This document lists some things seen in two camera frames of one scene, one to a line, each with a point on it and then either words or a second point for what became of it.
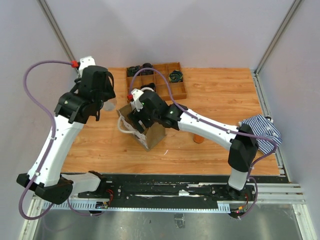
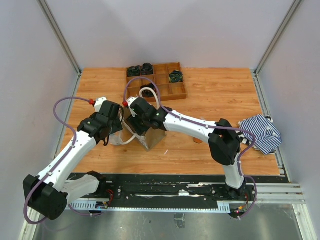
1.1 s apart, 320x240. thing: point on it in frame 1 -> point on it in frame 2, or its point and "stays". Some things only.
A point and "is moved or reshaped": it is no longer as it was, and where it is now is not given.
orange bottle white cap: [198, 139] stays
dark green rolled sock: [176, 76] stays
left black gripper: [109, 92] -> [117, 125]
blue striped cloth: [263, 127] stays
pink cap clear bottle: [110, 105] is moved or reshaped
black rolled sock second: [146, 72] stays
